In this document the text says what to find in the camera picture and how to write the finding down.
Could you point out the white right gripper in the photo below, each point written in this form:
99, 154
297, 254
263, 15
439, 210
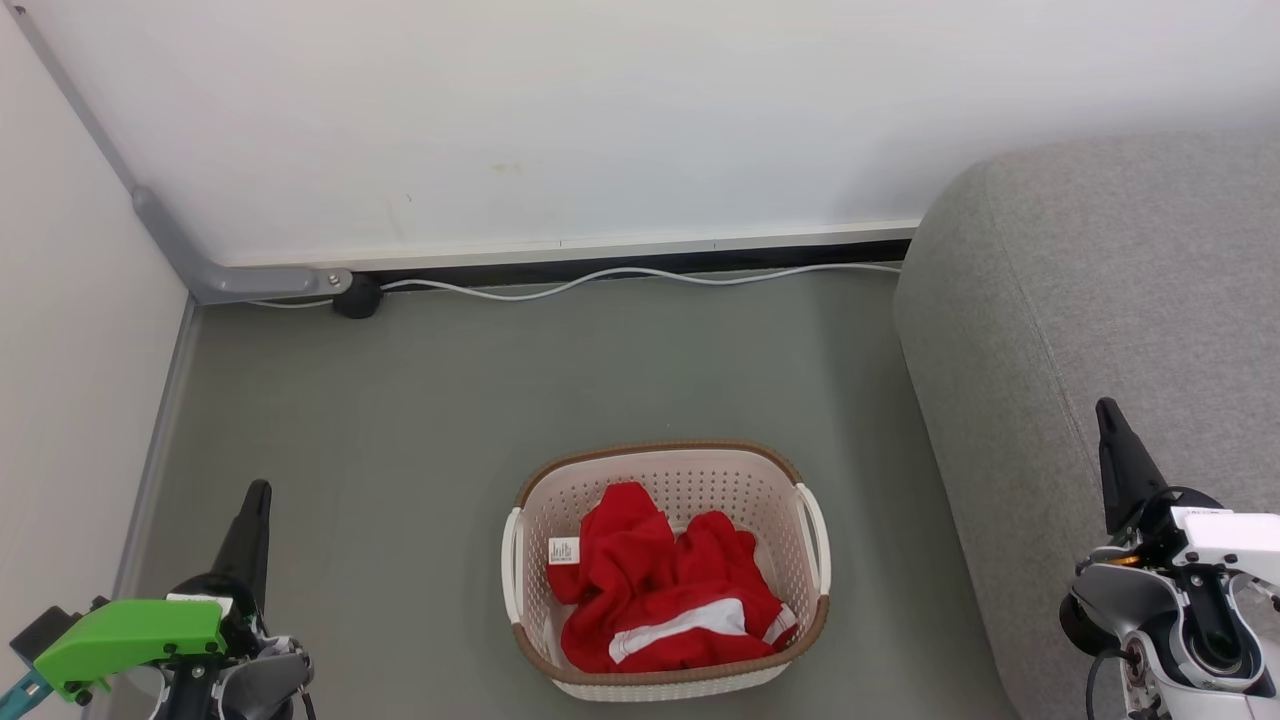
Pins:
1235, 540

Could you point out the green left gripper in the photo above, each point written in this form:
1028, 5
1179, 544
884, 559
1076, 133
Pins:
130, 630

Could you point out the red garment with white band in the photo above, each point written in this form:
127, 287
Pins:
690, 650

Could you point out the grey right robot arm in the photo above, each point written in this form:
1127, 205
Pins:
1150, 610

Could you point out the grey fabric sofa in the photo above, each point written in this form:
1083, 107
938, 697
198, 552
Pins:
1080, 300

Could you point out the black round floor plug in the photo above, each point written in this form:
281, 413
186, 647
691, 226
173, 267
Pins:
358, 297

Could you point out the cream perforated laundry basket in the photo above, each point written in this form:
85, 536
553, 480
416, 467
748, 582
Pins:
680, 480

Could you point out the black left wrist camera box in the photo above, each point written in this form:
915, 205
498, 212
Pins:
40, 630

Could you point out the teal left camera connector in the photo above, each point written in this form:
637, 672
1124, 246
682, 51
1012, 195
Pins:
18, 692

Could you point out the silver wall base rail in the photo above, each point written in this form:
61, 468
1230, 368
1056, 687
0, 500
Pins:
600, 247

